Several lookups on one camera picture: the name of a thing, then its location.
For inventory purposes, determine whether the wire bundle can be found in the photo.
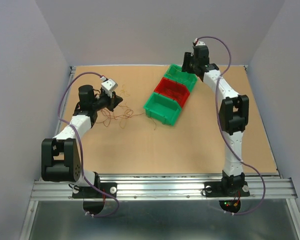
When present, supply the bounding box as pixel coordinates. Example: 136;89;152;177
94;103;158;131

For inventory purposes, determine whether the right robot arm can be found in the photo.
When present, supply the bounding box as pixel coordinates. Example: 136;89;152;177
181;41;249;198

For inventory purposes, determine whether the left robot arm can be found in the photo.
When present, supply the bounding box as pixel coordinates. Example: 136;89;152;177
41;85;123;198

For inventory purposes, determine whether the far green plastic bin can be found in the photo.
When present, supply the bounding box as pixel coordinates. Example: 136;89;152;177
163;64;198;93

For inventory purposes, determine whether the green plastic bin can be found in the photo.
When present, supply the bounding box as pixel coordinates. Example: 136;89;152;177
143;92;182;126
163;64;198;93

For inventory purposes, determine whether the red plastic bin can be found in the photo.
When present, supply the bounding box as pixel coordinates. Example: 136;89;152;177
154;77;190;108

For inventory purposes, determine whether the near green plastic bin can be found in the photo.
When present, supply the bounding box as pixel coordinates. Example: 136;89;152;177
143;92;182;126

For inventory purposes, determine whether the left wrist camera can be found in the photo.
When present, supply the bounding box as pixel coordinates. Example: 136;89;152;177
100;76;118;98

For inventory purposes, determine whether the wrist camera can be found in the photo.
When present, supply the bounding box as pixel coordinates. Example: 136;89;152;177
192;38;207;49
100;76;118;98

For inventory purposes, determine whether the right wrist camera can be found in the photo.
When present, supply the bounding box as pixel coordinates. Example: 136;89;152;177
192;38;207;49

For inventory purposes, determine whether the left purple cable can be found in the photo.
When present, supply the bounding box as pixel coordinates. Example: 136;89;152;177
58;71;120;218

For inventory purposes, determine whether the left aluminium frame post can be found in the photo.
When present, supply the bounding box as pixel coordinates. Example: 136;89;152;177
41;65;77;181

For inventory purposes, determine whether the aluminium mounting rail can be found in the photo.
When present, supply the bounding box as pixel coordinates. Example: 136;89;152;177
30;173;298;202

